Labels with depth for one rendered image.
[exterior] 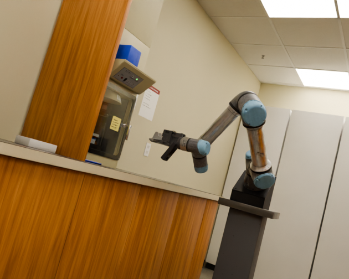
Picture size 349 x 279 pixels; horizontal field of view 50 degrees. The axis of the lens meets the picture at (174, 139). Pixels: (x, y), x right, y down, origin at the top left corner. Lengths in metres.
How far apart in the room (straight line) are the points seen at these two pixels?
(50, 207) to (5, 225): 0.20
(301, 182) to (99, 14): 3.27
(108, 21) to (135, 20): 0.23
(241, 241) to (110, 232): 0.77
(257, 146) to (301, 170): 2.75
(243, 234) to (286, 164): 2.58
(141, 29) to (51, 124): 0.77
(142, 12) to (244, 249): 1.49
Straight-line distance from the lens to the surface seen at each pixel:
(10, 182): 1.45
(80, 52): 2.13
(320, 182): 4.64
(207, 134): 2.04
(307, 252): 4.64
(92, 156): 2.09
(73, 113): 2.02
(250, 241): 2.25
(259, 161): 2.02
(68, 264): 1.79
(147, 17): 2.36
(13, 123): 2.27
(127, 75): 2.11
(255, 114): 1.84
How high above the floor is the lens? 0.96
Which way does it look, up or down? 6 degrees up
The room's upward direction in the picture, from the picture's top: 15 degrees clockwise
